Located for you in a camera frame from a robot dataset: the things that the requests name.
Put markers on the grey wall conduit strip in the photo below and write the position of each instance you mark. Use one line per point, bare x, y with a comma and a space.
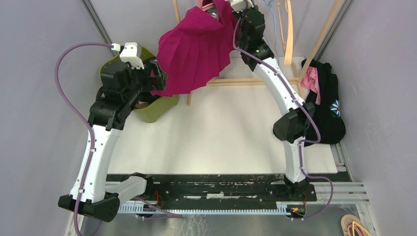
96, 21

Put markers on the black garment pile with flower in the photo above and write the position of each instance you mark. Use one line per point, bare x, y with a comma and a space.
327, 115

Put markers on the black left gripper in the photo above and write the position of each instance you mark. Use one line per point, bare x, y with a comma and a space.
157, 82

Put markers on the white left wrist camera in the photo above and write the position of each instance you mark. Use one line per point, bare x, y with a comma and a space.
130, 54

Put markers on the hangers bundle in corner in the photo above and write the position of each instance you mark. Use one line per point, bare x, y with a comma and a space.
352, 226

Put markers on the pink hanger hook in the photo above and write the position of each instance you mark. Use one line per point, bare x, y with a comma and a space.
206, 4

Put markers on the light blue hanger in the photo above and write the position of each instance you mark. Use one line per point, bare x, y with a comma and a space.
271, 31

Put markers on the pink cloth on pile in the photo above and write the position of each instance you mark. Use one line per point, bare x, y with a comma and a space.
311, 81

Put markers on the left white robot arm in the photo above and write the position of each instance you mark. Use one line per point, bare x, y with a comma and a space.
90, 196

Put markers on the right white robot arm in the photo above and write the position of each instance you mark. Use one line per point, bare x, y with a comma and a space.
296, 114

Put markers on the olive green plastic basket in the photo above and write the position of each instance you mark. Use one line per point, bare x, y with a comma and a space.
159, 107

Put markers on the light pink dress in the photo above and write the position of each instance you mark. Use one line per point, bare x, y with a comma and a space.
141, 105

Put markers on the grey toothed cable rail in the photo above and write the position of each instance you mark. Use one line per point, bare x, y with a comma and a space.
133, 207

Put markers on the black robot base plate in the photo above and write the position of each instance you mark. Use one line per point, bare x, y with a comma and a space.
224, 192

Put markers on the magenta skirt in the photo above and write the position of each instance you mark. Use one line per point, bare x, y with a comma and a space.
197, 49

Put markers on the beige wooden hanger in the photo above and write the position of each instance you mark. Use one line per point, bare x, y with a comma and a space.
288, 43

